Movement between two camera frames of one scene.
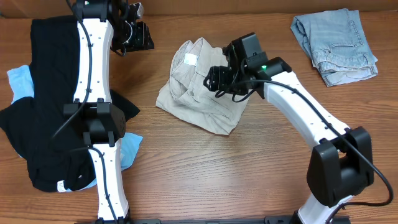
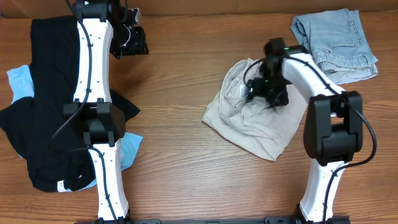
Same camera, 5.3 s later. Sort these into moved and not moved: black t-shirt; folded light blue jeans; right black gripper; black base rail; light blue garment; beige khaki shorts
Moved: beige khaki shorts; right black gripper
Not moved: folded light blue jeans; light blue garment; black t-shirt; black base rail
